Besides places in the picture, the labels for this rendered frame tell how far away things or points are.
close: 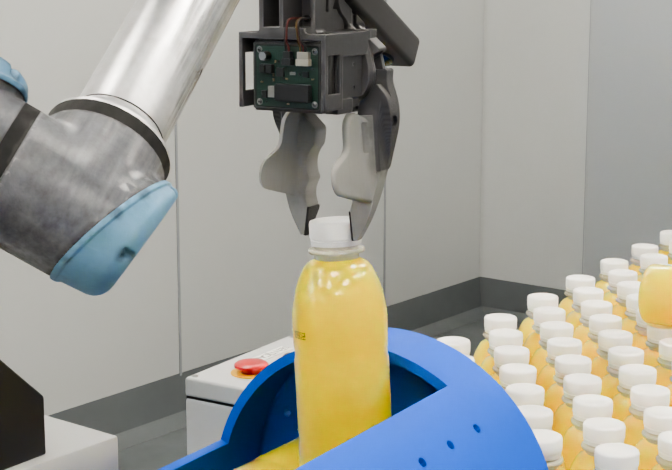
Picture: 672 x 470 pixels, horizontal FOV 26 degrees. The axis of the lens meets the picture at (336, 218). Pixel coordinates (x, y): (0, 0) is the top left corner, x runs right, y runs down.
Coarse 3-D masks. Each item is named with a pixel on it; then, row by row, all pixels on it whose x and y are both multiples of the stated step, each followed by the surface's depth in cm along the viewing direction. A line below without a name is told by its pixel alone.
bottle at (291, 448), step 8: (296, 440) 117; (280, 448) 115; (288, 448) 115; (296, 448) 115; (264, 456) 113; (272, 456) 113; (280, 456) 113; (288, 456) 113; (296, 456) 114; (248, 464) 112; (256, 464) 111; (264, 464) 111; (272, 464) 112; (280, 464) 112; (288, 464) 112; (296, 464) 113
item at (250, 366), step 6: (240, 360) 153; (246, 360) 153; (252, 360) 153; (258, 360) 153; (264, 360) 153; (234, 366) 152; (240, 366) 151; (246, 366) 151; (252, 366) 151; (258, 366) 151; (264, 366) 151; (246, 372) 152; (252, 372) 151; (258, 372) 152
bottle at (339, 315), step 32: (320, 256) 106; (352, 256) 106; (320, 288) 105; (352, 288) 105; (320, 320) 104; (352, 320) 104; (384, 320) 106; (320, 352) 105; (352, 352) 105; (384, 352) 107; (320, 384) 105; (352, 384) 105; (384, 384) 107; (320, 416) 106; (352, 416) 105; (384, 416) 107; (320, 448) 106
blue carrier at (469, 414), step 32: (416, 352) 112; (448, 352) 114; (256, 384) 119; (288, 384) 124; (416, 384) 117; (448, 384) 110; (480, 384) 112; (256, 416) 124; (288, 416) 124; (416, 416) 104; (448, 416) 106; (480, 416) 109; (512, 416) 112; (224, 448) 121; (256, 448) 126; (352, 448) 97; (384, 448) 99; (416, 448) 101; (448, 448) 103; (480, 448) 106; (512, 448) 109
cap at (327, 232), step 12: (336, 216) 108; (348, 216) 108; (312, 228) 106; (324, 228) 105; (336, 228) 105; (348, 228) 105; (312, 240) 106; (324, 240) 105; (336, 240) 105; (348, 240) 105; (360, 240) 106
